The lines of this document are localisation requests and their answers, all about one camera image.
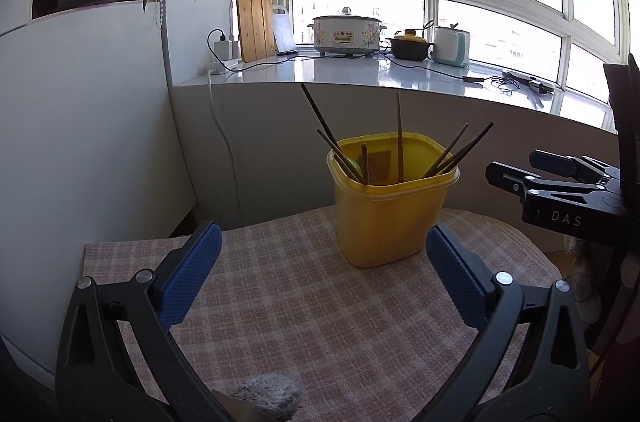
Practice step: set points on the white and teal kettle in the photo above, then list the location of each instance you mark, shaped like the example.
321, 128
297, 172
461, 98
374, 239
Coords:
450, 47

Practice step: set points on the black hair straightener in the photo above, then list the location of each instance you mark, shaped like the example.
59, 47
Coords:
530, 81

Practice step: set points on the grey fuzzy cloth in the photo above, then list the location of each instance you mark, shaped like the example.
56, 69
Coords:
270, 394

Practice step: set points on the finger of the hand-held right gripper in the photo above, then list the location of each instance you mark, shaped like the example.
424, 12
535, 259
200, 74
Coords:
550, 162
507, 179

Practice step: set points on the brown wooden chopstick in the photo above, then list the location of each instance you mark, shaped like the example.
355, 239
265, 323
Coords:
449, 146
399, 127
365, 162

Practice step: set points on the pink checked cloth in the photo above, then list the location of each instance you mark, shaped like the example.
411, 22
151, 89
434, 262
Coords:
300, 302

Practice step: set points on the white floral electric cooker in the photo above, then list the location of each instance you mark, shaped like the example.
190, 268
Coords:
345, 35

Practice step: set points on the small black flat device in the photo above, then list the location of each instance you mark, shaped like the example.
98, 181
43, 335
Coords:
472, 78

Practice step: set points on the white power strip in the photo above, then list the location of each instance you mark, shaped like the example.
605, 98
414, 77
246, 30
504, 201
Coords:
220, 69

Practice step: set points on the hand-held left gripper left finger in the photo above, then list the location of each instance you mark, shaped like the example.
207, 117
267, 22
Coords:
192, 274

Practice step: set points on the dark casserole pot yellow lid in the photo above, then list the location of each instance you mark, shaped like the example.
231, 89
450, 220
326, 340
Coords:
409, 48

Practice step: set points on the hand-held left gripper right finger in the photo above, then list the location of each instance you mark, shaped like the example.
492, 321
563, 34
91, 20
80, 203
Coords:
457, 277

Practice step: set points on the white windowsill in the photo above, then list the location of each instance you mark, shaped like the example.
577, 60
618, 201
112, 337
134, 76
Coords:
350, 70

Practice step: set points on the white plug charger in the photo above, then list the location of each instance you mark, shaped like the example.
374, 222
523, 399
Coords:
234, 49
221, 48

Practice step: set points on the green plastic spoon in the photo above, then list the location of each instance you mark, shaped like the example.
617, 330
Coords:
353, 166

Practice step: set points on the white cutting board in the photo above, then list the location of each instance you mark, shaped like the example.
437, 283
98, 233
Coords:
285, 32

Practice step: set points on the yellow plastic container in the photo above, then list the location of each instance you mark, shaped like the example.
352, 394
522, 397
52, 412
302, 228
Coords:
390, 222

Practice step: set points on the wooden slat board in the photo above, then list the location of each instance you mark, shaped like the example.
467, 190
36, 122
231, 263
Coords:
255, 2

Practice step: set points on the round beige table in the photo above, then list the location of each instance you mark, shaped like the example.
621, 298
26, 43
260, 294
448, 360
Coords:
515, 237

